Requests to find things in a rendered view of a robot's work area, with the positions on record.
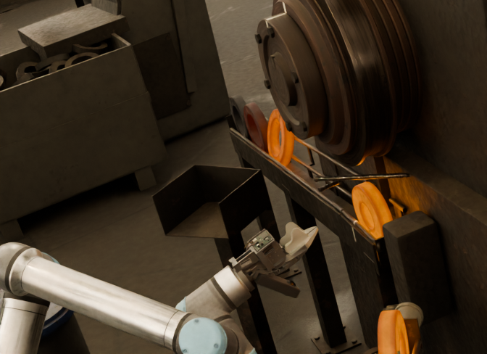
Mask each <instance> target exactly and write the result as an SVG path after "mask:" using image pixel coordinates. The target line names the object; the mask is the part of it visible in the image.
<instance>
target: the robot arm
mask: <svg viewBox="0 0 487 354"><path fill-rule="evenodd" d="M317 232H318V228H317V227H316V226H314V227H311V228H308V229H306V230H303V229H301V228H300V227H299V226H297V225H296V224H295V223H294V222H289V223H287V224H286V235H285V236H284V237H282V238H281V239H280V243H279V244H278V243H277V242H276V241H275V239H274V238H273V237H272V235H271V234H270V233H269V232H268V231H267V230H265V229H263V230H262V231H260V232H259V233H258V234H257V235H255V236H254V237H252V238H251V239H250V240H249V241H248V244H249V245H248V248H250V249H249V250H248V248H247V251H246V252H245V253H244V254H242V255H241V256H240V257H238V258H237V259H235V258H234V257H232V258H231V259H230V260H229V261H230V263H231V264H232V266H233V269H232V268H231V267H230V266H229V265H227V266H226V267H225V268H223V269H222V270H221V271H220V272H219V273H217V274H216V275H214V276H213V277H212V278H211V279H210V280H208V281H207V282H205V283H204V284H202V285H201V286H200V287H199V288H198V289H196V290H195V291H194V292H192V293H191V294H190V295H189V296H186V297H185V298H184V299H183V300H182V301H181V302H179V303H178V304H177V305H176V308H173V307H170V306H169V305H165V304H163V303H160V302H157V301H155V300H152V299H149V298H147V297H144V296H142V295H138V294H136V293H134V292H131V291H128V290H126V289H123V288H120V287H117V286H115V285H113V284H110V283H107V282H105V281H102V280H99V279H96V278H94V277H92V276H88V275H86V274H84V273H81V272H78V271H75V270H72V269H71V268H67V267H65V266H63V265H60V264H59V262H58V261H57V260H55V259H54V258H53V257H51V256H50V255H48V254H46V253H45V252H40V251H39V250H37V249H36V248H33V247H30V246H27V245H25V244H21V243H18V242H9V243H6V244H3V245H1V246H0V288H1V289H3V290H4V295H3V298H2V300H3V303H2V306H1V311H0V354H37V352H38V346H39V342H40V339H41V334H42V331H43V325H44V321H45V318H46V313H47V310H48V309H49V306H50V302H52V303H55V304H57V305H60V306H62V307H64V308H67V309H70V310H73V311H75V312H77V313H80V314H82V315H84V316H87V317H89V318H92V319H95V320H97V321H100V322H102V323H104V324H107V325H110V326H113V327H114V328H117V329H120V330H122V331H124V332H127V333H129V334H132V335H135V336H137V337H140V338H142V339H145V340H147V341H149V342H152V343H154V344H156V345H159V346H162V347H165V348H167V349H169V350H172V351H173V352H174V353H177V354H257V352H256V351H255V348H254V347H252V346H251V344H250V342H249V341H248V340H247V338H246V337H245V335H244V334H243V332H242V331H241V330H240V329H239V327H238V325H237V324H236V322H235V321H234V320H233V319H232V317H231V315H230V314H229V313H231V312H232V311H233V310H235V309H236V308H237V307H238V306H239V305H241V304H242V303H243V302H245V301H246V300H248V299H249V298H250V297H251V294H250V292H251V291H252V290H253V289H255V287H254V286H253V284H252V283H251V282H252V281H253V280H254V281H255V282H256V283H257V284H259V285H261V286H263V287H267V288H269V289H272V290H274V291H276V292H279V293H282V294H284V295H285V296H289V297H293V298H297V297H298V295H299V293H300V289H299V288H298V287H297V286H296V284H295V283H294V282H293V281H289V280H286V279H283V278H281V277H279V276H276V275H278V274H279V273H282V272H284V271H286V270H287V269H288V268H290V267H291V266H292V265H294V264H295V263H297V262H298V261H299V260H300V259H301V257H302V256H303V255H304V254H305V252H306V251H307V250H308V248H309V246H310V245H311V243H312V242H313V240H314V238H315V236H316V234H317ZM245 247H246V246H245ZM245 247H244V249H245ZM286 253H289V254H288V255H287V254H286ZM249 291H250V292H249Z"/></svg>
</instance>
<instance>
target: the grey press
mask: <svg viewBox="0 0 487 354"><path fill-rule="evenodd" d="M17 31H18V33H19V36H20V39H21V41H22V42H23V43H24V44H25V45H27V46H29V45H30V47H31V49H32V50H34V51H35V52H37V53H38V54H39V57H40V59H41V61H43V60H45V59H48V58H50V57H53V56H55V55H58V54H69V56H70V58H71V57H73V56H75V55H77V54H78V53H77V52H74V51H73V50H72V45H73V44H79V45H81V46H85V47H93V46H91V45H93V44H97V43H98V42H101V41H104V42H105V43H107V52H111V51H114V49H113V46H112V42H111V40H110V38H112V35H111V34H112V33H116V34H117V35H118V36H120V37H121V38H123V39H124V40H126V41H127V42H128V43H130V44H132V47H133V51H134V53H135V56H136V59H137V62H138V66H139V68H140V71H141V74H142V77H143V81H144V83H145V87H146V90H147V91H148V92H149V94H150V97H151V100H152V102H151V105H152V108H153V111H154V114H155V117H156V119H157V123H158V126H159V129H160V132H161V135H162V139H163V142H164V143H165V142H167V141H169V140H172V139H175V138H177V137H179V136H182V135H183V134H186V133H189V132H191V131H194V130H196V129H197V128H200V127H203V126H205V125H208V124H210V123H213V122H215V121H217V120H219V119H222V118H224V117H226V116H229V115H230V102H229V101H230V100H229V97H228V91H227V88H226V85H225V79H224V76H223V73H222V68H221V64H220V59H219V55H218V52H217V47H216V43H215V38H214V35H213V32H212V26H211V22H210V19H209V14H208V11H207V6H206V2H205V0H92V4H87V5H85V6H82V7H78V8H77V9H73V10H70V11H68V12H65V13H62V14H60V15H57V16H54V17H50V18H48V19H46V20H42V21H40V22H36V23H34V24H32V25H28V26H25V27H24V28H20V29H18V30H17ZM107 52H106V53H107Z"/></svg>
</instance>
